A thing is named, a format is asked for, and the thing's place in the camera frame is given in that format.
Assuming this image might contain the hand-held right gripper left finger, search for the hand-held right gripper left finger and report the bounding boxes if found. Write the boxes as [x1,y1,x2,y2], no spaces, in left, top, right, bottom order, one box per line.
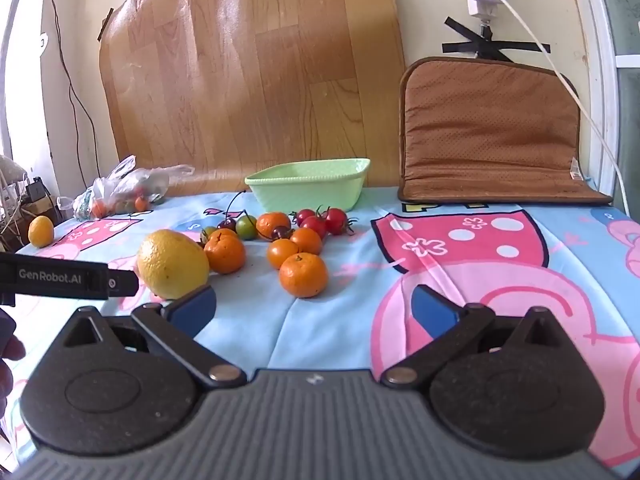
[60,284,248,389]

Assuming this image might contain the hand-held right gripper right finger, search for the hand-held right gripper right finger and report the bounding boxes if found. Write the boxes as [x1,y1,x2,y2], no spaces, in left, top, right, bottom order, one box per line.
[380,284,573,390]

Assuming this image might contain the tomatoes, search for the tomatoes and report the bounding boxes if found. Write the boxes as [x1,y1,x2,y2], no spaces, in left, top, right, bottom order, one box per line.
[256,212,292,240]

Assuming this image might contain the light green plastic basin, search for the light green plastic basin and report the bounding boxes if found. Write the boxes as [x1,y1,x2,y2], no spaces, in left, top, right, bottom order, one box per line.
[244,158,372,213]

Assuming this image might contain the person's left hand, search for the person's left hand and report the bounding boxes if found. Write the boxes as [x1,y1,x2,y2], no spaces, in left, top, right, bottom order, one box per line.
[0,335,27,413]

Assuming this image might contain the small yellow lemon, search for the small yellow lemon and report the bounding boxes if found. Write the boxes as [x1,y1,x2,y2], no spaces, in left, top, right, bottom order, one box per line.
[27,216,55,248]

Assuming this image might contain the large yellow lemon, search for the large yellow lemon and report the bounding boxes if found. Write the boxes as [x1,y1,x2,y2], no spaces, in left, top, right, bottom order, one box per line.
[137,229,211,301]

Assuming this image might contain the orange mandarin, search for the orange mandarin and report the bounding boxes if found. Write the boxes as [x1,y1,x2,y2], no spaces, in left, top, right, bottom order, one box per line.
[204,234,247,275]

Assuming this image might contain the cartoon printed tablecloth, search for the cartoon printed tablecloth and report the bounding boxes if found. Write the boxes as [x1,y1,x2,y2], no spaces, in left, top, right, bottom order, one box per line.
[0,187,640,471]

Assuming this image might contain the clear plastic bag of tomatoes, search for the clear plastic bag of tomatoes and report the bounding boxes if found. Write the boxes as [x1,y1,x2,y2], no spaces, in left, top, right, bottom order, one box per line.
[73,155,196,221]

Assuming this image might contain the round orange tomato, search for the round orange tomato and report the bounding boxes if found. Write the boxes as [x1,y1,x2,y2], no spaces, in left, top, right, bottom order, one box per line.
[279,253,329,298]

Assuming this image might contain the brown seat cushion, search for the brown seat cushion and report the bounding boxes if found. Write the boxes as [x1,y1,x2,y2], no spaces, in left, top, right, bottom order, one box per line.
[397,56,615,206]

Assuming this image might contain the wood-pattern board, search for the wood-pattern board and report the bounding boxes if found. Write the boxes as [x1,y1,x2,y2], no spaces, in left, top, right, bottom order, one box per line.
[97,0,407,193]

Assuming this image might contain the black tape cross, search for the black tape cross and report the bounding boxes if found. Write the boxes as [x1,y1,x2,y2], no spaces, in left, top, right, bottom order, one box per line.
[442,16,552,59]

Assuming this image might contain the black wall cable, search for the black wall cable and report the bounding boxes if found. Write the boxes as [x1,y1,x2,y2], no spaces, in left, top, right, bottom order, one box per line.
[37,0,101,176]

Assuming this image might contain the thin white cable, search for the thin white cable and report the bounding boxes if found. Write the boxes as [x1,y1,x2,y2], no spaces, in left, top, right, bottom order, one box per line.
[470,0,632,216]

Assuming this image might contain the white window frame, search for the white window frame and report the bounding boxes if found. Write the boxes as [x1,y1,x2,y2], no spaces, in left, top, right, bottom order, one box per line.
[567,0,640,196]

